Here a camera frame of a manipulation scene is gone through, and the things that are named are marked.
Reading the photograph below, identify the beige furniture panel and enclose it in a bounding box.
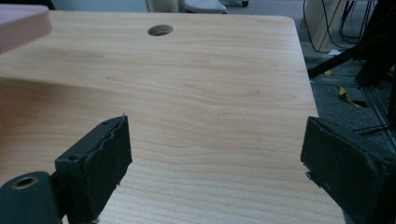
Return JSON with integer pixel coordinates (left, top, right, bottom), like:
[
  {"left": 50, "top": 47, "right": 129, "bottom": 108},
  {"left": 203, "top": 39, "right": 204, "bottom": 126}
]
[{"left": 305, "top": 0, "right": 347, "bottom": 52}]

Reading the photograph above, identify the yellow floor tape strip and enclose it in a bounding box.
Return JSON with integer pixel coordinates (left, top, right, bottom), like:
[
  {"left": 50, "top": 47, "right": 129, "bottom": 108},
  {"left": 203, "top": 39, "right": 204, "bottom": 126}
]
[{"left": 337, "top": 86, "right": 368, "bottom": 109}]

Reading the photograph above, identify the beige post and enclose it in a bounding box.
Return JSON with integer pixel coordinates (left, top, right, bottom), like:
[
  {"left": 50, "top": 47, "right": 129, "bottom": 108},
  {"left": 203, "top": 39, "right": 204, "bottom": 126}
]
[{"left": 146, "top": 0, "right": 180, "bottom": 14}]

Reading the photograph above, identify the pink tray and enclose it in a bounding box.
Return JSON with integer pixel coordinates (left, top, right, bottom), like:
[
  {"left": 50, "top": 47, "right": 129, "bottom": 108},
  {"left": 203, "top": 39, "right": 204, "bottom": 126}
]
[{"left": 0, "top": 3, "right": 52, "bottom": 56}]

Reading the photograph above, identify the black cable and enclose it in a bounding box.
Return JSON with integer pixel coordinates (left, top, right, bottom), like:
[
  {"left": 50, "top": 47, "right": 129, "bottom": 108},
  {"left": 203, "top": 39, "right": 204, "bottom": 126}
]
[{"left": 303, "top": 0, "right": 376, "bottom": 54}]

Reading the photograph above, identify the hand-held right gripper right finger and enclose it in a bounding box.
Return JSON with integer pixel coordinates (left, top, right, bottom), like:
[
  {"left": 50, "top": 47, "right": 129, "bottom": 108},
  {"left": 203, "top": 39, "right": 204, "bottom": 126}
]
[{"left": 300, "top": 116, "right": 396, "bottom": 224}]

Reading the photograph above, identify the black stand leg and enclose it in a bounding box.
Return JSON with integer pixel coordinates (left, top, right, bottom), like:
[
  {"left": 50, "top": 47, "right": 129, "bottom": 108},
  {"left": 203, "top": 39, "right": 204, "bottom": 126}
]
[{"left": 307, "top": 0, "right": 396, "bottom": 88}]

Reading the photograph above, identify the round table cable hole cover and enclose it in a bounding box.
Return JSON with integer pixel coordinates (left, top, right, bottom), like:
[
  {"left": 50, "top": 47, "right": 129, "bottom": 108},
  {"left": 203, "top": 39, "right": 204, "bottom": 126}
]
[{"left": 147, "top": 23, "right": 175, "bottom": 37}]

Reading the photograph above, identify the white perforated object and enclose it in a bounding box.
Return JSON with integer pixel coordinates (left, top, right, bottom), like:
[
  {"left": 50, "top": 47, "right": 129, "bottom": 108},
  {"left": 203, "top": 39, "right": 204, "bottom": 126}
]
[{"left": 183, "top": 0, "right": 228, "bottom": 15}]

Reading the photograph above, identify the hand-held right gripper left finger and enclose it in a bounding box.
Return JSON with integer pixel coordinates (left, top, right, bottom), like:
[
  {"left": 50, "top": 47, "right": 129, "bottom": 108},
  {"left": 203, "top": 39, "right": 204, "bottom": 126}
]
[{"left": 54, "top": 115, "right": 134, "bottom": 224}]

